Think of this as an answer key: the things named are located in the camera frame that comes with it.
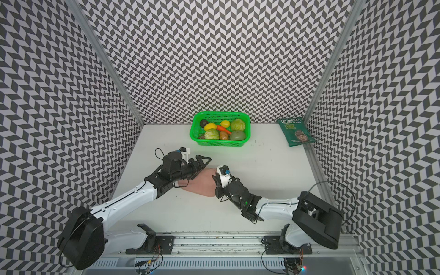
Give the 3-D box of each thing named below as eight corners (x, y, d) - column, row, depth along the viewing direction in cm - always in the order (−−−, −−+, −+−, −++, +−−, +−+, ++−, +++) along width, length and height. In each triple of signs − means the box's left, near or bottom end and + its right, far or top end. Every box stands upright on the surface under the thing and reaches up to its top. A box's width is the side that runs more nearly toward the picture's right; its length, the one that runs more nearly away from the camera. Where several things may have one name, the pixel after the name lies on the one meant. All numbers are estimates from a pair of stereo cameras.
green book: (289, 146, 109) (291, 141, 105) (278, 123, 122) (280, 118, 118) (312, 143, 110) (315, 138, 106) (299, 121, 123) (302, 116, 119)
